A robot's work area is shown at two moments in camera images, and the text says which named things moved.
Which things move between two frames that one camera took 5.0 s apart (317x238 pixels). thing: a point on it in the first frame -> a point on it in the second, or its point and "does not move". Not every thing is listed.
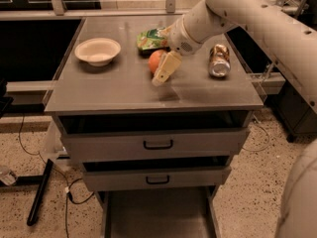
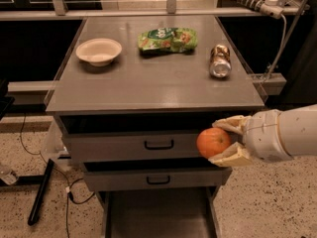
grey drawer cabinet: [156, 153] does not move
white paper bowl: [97, 51] does not move
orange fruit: [155, 59] -> [211, 141]
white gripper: [180, 39] -> [263, 135]
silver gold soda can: [219, 60] does not move
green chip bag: [152, 41] does not move
